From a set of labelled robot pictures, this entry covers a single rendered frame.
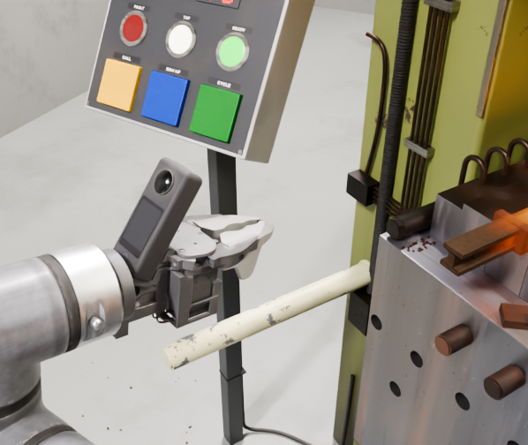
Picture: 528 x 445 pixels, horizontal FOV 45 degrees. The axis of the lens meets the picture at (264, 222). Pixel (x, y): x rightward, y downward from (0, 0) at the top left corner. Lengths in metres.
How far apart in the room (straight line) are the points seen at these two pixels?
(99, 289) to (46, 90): 2.98
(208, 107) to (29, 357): 0.54
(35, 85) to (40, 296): 2.94
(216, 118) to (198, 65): 0.09
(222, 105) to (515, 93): 0.43
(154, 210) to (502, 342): 0.42
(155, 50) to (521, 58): 0.55
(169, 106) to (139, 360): 1.10
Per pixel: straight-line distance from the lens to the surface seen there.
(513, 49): 0.96
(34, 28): 3.42
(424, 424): 0.99
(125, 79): 1.09
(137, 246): 0.61
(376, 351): 1.00
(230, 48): 0.99
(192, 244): 0.64
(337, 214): 2.56
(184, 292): 0.63
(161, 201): 0.60
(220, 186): 1.21
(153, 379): 1.92
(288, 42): 0.98
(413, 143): 1.06
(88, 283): 0.57
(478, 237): 0.74
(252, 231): 0.68
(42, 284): 0.56
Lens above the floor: 1.42
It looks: 35 degrees down
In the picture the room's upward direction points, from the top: straight up
